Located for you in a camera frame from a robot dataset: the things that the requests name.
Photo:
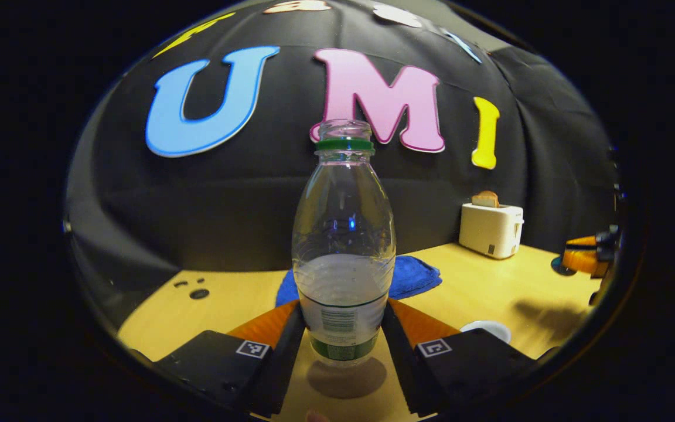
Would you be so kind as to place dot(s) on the teal teacup lid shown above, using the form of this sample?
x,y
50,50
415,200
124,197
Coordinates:
x,y
561,268

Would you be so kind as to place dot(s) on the toast slice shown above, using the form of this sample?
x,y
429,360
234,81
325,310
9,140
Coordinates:
x,y
486,199

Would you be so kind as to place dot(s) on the white toaster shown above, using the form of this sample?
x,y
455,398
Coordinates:
x,y
490,231

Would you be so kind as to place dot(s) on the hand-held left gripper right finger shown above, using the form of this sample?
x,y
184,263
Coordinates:
x,y
402,363

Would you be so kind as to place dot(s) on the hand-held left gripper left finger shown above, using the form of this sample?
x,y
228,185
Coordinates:
x,y
282,363

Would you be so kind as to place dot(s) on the blue towel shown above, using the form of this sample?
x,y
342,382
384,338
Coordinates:
x,y
416,275

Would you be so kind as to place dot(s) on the clear plastic water bottle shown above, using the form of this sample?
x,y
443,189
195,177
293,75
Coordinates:
x,y
343,234

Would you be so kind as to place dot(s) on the black backdrop cloth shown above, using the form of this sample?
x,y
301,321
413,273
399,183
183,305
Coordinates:
x,y
255,193

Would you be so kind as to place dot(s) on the brown round coaster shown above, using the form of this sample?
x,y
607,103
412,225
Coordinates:
x,y
346,381

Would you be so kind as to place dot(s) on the white teacup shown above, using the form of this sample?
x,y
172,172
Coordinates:
x,y
490,327

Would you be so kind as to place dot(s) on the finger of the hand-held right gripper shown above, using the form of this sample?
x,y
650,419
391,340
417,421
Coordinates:
x,y
583,255

